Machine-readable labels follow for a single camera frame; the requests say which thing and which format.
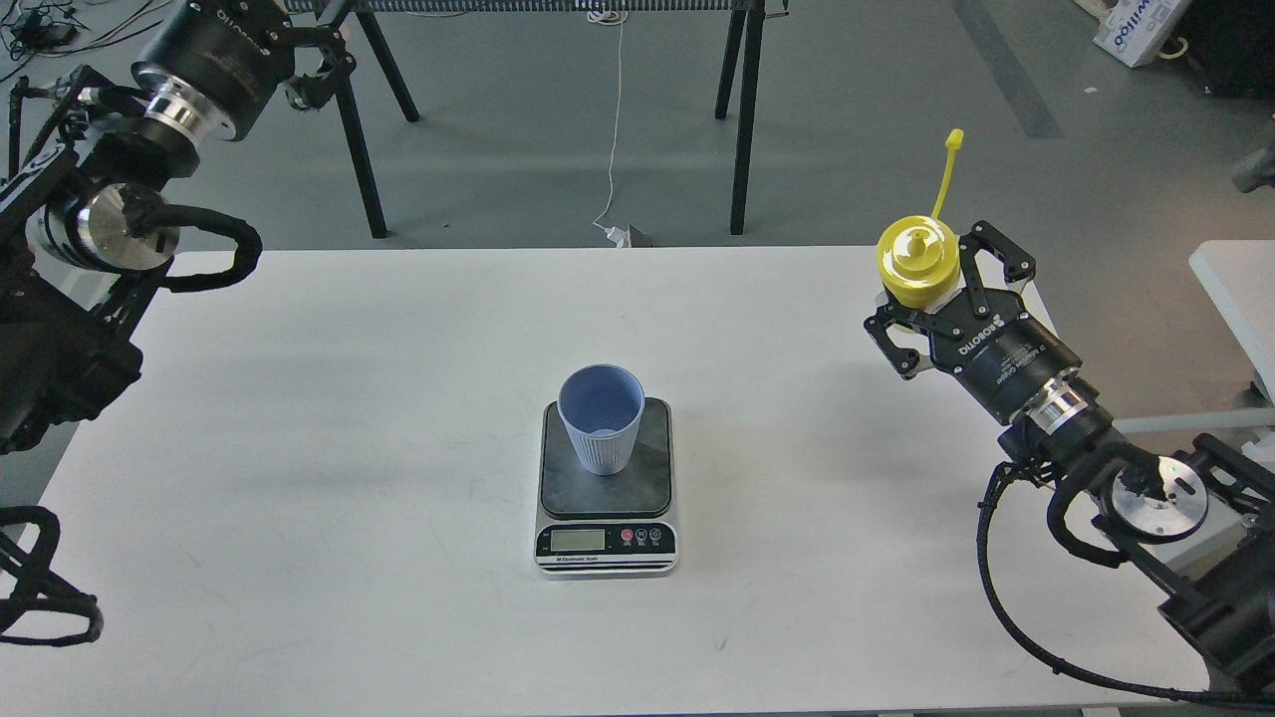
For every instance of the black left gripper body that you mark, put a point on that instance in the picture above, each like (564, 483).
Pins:
(222, 50)

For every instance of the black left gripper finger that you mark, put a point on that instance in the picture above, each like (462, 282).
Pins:
(311, 91)

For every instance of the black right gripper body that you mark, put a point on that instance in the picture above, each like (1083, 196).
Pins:
(1003, 357)

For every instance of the yellow squeeze bottle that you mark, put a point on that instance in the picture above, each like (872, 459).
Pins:
(918, 256)

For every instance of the blue ribbed plastic cup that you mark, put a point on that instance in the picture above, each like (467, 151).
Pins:
(601, 406)

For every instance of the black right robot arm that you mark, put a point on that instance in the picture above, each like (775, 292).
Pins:
(1198, 524)

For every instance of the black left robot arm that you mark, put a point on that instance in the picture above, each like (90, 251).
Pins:
(88, 237)

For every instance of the digital kitchen scale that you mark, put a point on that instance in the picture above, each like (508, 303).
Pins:
(592, 527)

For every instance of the white cardboard box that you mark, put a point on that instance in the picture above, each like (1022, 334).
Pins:
(1135, 32)

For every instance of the black trestle table frame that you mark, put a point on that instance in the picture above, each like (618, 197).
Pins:
(538, 129)

